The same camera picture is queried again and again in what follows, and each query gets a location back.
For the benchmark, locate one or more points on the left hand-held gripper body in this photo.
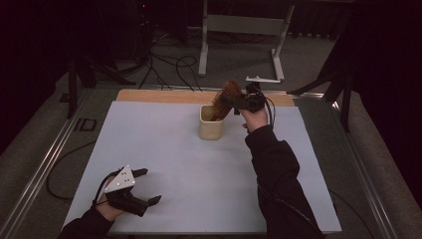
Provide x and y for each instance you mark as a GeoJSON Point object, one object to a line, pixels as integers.
{"type": "Point", "coordinates": [122, 181]}

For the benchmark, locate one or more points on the white table mat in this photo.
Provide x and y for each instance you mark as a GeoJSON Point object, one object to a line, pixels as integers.
{"type": "Point", "coordinates": [199, 172]}

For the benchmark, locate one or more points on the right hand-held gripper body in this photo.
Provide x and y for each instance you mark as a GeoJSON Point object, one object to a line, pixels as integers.
{"type": "Point", "coordinates": [252, 99]}

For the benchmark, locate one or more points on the white metal stand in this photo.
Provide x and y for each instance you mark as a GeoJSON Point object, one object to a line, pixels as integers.
{"type": "Point", "coordinates": [245, 25]}

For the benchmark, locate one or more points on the person's right hand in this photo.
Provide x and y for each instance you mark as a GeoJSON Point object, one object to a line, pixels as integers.
{"type": "Point", "coordinates": [255, 121]}

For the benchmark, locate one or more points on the black metal stand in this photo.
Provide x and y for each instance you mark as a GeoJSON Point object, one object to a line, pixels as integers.
{"type": "Point", "coordinates": [72, 86]}
{"type": "Point", "coordinates": [346, 103]}

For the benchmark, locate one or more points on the brown wooden hairbrush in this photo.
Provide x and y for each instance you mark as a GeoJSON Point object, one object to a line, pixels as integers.
{"type": "Point", "coordinates": [229, 94]}

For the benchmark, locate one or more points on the aluminium floor rail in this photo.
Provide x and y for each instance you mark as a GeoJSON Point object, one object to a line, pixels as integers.
{"type": "Point", "coordinates": [36, 176]}
{"type": "Point", "coordinates": [185, 88]}
{"type": "Point", "coordinates": [368, 179]}

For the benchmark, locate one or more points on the black floor bracket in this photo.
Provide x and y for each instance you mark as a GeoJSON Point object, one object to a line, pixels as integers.
{"type": "Point", "coordinates": [85, 124]}

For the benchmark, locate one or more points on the person's left hand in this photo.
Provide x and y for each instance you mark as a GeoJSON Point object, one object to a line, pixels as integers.
{"type": "Point", "coordinates": [107, 209]}

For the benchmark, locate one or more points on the wooden table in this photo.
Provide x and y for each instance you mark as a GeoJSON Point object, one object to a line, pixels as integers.
{"type": "Point", "coordinates": [166, 96]}

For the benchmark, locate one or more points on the cream square cup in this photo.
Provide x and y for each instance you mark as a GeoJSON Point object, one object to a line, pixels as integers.
{"type": "Point", "coordinates": [209, 131]}

